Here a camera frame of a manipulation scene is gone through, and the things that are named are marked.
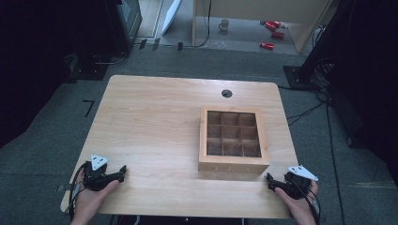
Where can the black stand base plate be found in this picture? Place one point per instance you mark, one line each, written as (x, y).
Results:
(89, 70)

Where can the wooden box with compartments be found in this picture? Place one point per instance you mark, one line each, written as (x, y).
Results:
(233, 137)

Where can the white board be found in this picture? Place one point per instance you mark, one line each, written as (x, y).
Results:
(171, 14)

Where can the person's left hand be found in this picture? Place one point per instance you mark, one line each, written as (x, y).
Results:
(90, 200)

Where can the person's right hand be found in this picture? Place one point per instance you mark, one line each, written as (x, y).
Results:
(297, 207)

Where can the grey mug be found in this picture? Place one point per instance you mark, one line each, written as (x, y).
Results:
(223, 24)

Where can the red can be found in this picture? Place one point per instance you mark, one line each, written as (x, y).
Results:
(271, 25)
(277, 34)
(267, 46)

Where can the black stand base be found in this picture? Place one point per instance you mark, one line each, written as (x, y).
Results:
(305, 76)

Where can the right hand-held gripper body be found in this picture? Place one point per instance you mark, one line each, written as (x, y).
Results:
(298, 182)

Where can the black angled floor tape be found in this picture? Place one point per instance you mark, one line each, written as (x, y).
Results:
(89, 106)

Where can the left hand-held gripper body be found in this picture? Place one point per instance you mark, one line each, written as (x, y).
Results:
(95, 175)

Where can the dark monitor cabinet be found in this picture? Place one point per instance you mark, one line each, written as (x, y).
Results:
(125, 25)

